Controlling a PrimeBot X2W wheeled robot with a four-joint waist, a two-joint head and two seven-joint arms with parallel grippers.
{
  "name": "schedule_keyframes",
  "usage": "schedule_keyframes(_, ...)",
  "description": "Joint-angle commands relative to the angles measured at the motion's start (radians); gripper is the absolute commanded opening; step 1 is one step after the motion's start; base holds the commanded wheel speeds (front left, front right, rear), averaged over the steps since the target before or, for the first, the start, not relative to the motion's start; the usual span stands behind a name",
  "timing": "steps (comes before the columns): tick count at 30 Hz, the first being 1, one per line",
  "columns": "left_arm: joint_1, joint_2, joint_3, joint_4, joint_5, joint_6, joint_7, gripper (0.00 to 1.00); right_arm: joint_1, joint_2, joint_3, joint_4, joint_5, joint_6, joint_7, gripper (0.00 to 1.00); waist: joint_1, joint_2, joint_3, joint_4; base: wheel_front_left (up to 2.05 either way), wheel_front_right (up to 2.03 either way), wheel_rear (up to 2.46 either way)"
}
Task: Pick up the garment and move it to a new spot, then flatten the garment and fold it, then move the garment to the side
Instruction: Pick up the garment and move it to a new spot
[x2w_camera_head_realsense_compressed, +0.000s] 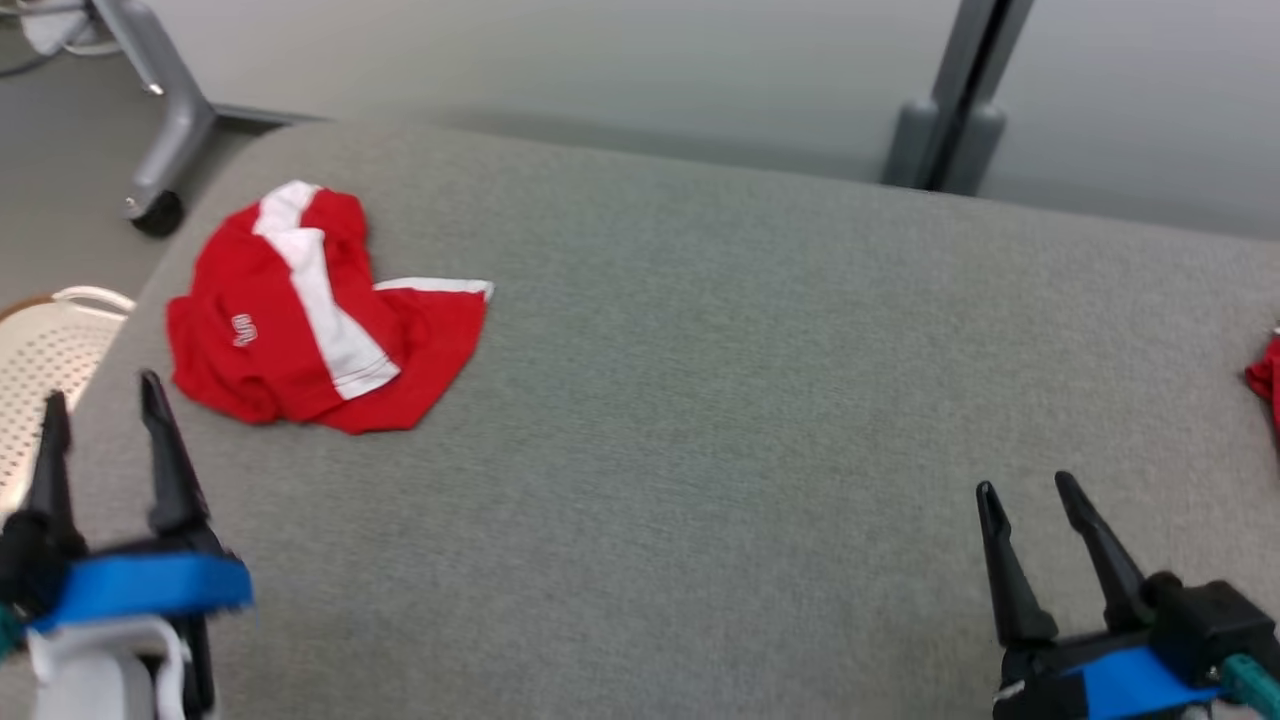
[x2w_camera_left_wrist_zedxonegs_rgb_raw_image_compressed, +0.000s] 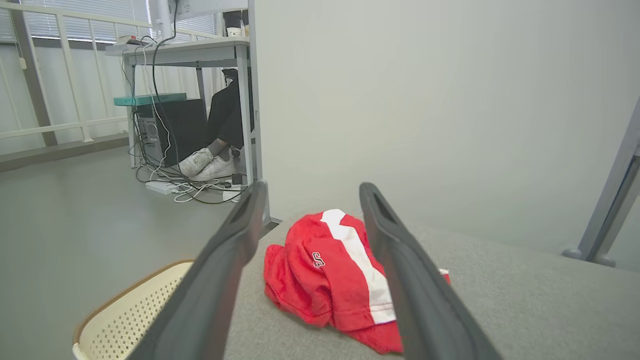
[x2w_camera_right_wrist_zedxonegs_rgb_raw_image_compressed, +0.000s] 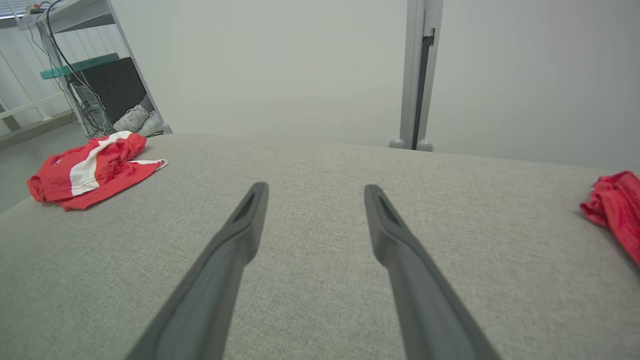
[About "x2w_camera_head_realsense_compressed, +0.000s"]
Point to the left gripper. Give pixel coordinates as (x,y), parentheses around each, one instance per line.
(100,670)

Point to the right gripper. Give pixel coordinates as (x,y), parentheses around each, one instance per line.
(1040,690)

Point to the red t-shirt with white sleeves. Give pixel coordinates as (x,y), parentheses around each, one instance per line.
(1270,380)

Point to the red shorts with white stripe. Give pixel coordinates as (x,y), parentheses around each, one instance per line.
(440,340)

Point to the white perforated laundry basket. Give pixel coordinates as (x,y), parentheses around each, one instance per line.
(40,370)

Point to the grey metal stand leg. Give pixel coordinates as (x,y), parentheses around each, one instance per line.
(165,110)

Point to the blue left camera mount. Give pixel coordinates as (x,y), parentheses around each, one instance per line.
(140,585)

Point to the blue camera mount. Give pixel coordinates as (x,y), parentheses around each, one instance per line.
(140,585)
(1140,685)

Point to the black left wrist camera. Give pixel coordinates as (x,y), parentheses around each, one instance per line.
(30,570)

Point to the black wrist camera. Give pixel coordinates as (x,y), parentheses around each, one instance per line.
(1210,620)
(30,570)

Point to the blue right camera mount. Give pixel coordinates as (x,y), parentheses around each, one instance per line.
(1140,685)

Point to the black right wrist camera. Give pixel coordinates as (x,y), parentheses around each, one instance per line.
(1210,620)

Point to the teal left camera connector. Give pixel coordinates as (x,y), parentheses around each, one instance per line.
(8,630)

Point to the teal camera connector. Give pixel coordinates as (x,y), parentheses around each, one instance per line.
(8,630)
(1250,682)

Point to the teal right camera connector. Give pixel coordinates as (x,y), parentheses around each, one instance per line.
(1250,682)

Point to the grey cylindrical post foot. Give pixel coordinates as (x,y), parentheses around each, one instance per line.
(908,145)
(980,150)

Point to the grey partition post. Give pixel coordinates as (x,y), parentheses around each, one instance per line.
(965,60)

